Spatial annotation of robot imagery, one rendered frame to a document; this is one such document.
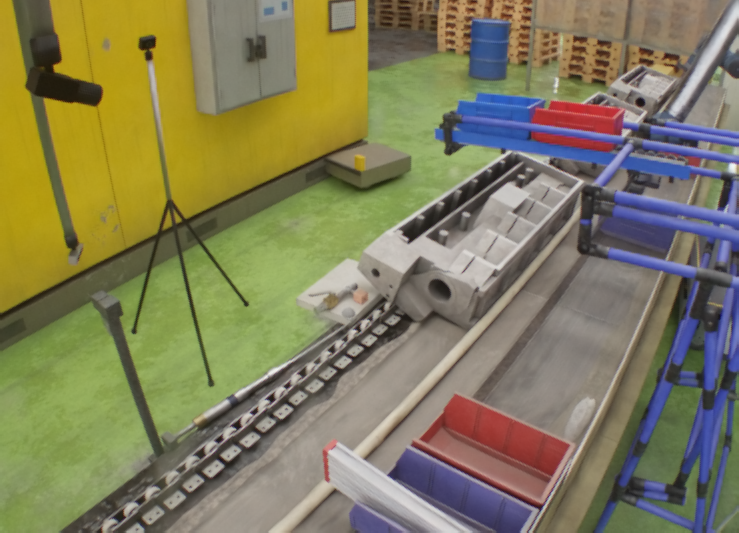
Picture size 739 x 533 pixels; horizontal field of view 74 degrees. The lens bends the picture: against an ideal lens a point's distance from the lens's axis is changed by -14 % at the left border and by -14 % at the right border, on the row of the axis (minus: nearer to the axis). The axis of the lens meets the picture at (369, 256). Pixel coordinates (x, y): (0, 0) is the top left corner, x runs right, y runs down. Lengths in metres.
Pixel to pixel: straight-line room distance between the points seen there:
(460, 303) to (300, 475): 0.73
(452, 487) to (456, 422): 0.24
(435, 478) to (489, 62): 7.64
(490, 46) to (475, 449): 7.44
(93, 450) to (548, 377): 1.91
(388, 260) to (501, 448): 0.69
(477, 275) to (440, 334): 0.22
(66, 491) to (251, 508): 1.33
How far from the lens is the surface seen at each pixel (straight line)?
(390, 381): 1.60
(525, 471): 1.42
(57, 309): 3.50
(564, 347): 1.80
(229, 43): 3.50
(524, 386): 1.64
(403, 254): 1.75
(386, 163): 4.53
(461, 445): 1.45
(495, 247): 1.89
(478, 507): 1.25
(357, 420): 1.50
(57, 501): 2.53
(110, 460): 2.57
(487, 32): 8.46
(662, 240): 2.47
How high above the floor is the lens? 1.85
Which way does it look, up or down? 31 degrees down
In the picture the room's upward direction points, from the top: straight up
